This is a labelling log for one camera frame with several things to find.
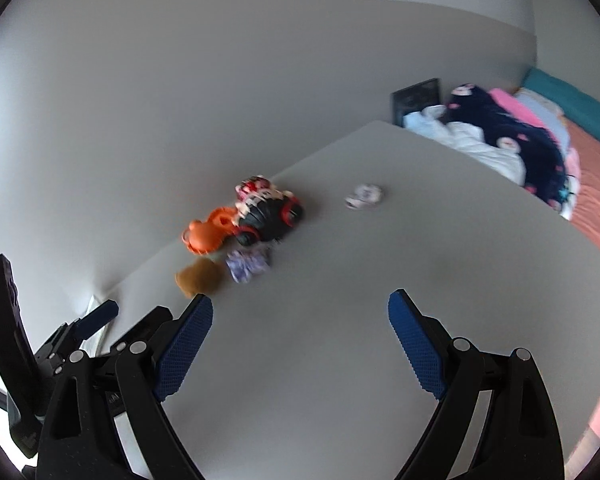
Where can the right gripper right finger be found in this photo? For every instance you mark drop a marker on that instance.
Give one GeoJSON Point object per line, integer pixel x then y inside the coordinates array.
{"type": "Point", "coordinates": [520, 437]}

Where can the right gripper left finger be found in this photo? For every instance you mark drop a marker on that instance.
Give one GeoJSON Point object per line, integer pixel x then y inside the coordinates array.
{"type": "Point", "coordinates": [149, 363]}

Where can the brown plush ball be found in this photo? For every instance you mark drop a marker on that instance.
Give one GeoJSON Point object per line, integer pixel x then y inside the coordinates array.
{"type": "Point", "coordinates": [204, 276]}

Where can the orange plastic toy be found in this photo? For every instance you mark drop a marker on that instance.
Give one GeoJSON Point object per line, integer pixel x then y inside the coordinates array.
{"type": "Point", "coordinates": [208, 236]}

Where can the bed with salmon sheet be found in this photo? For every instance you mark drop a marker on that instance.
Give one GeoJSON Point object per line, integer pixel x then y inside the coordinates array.
{"type": "Point", "coordinates": [586, 216]}

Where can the purple white crumpled wrapper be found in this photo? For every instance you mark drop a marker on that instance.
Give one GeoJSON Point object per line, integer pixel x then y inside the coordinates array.
{"type": "Point", "coordinates": [246, 263]}

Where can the navy patterned clothes pile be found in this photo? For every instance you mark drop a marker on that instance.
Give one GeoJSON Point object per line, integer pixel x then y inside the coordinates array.
{"type": "Point", "coordinates": [545, 173]}

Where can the small white crumpled wrapper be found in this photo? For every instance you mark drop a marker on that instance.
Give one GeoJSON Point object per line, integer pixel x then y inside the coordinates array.
{"type": "Point", "coordinates": [364, 196]}

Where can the red black toy car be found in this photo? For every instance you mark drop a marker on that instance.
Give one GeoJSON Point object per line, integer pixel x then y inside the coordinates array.
{"type": "Point", "coordinates": [264, 212]}

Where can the white crumpled cloth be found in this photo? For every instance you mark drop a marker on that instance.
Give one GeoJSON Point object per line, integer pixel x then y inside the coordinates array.
{"type": "Point", "coordinates": [467, 139]}

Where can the teal pillow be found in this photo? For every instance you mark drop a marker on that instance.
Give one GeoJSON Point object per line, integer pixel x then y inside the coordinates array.
{"type": "Point", "coordinates": [578, 106]}

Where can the folded pastel clothes stack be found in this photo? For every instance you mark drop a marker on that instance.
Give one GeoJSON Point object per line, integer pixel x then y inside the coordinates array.
{"type": "Point", "coordinates": [533, 109]}

